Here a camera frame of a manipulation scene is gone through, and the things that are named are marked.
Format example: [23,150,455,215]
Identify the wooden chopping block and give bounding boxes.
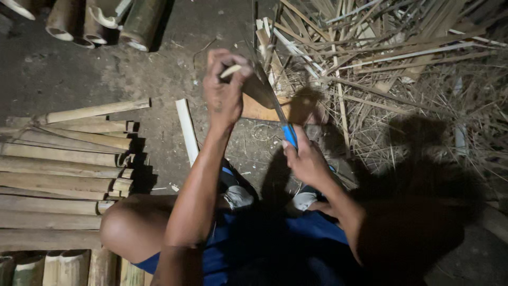
[241,93,293,122]

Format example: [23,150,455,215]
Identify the person's blue shorts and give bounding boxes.
[133,166,360,286]

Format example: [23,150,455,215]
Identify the flat pale bamboo slat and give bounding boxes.
[175,98,200,167]

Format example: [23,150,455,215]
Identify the heap of bamboo strips and shavings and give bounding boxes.
[252,0,508,201]

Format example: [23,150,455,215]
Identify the person's left leg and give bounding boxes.
[99,194,231,265]

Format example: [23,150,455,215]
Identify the person's left grey shoe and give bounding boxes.
[219,159,259,210]

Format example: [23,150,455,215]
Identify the person's grey shoe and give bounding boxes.
[291,184,323,212]
[219,159,259,210]

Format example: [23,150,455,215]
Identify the thin bamboo strip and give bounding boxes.
[219,64,243,79]

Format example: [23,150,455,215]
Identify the person's right hand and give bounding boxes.
[281,125,337,188]

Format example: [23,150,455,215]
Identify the row of cut bamboo tubes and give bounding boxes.
[0,248,154,286]

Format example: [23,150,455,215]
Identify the group of green bamboo tubes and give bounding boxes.
[0,0,168,52]

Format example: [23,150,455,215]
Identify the blue-handled knife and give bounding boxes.
[242,38,299,151]

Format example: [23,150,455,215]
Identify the thick bamboo pole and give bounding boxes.
[474,203,508,244]

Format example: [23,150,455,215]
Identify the person's left hand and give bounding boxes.
[203,48,255,134]

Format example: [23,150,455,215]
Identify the pile of split bamboo poles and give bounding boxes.
[0,98,152,252]

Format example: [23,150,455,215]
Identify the person's right grey shoe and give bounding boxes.
[291,184,323,212]

